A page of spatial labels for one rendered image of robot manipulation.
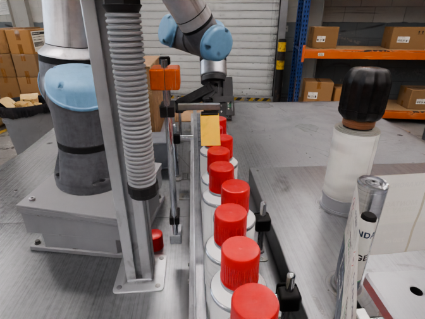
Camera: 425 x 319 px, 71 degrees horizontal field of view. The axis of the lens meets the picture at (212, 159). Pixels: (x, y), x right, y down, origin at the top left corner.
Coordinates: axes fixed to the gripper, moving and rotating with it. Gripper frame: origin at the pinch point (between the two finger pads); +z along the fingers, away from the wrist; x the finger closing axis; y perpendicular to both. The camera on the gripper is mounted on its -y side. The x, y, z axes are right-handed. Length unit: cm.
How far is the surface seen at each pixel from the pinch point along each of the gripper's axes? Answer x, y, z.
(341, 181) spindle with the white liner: -22.0, 25.8, 9.6
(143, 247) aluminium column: -29.1, -12.5, 19.4
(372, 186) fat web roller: -44.3, 18.6, 10.0
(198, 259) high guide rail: -39.1, -3.4, 19.3
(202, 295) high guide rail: -44.3, -3.1, 22.3
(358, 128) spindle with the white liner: -27.1, 27.1, -0.4
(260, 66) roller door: 352, 98, -164
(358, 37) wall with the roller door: 321, 235, -193
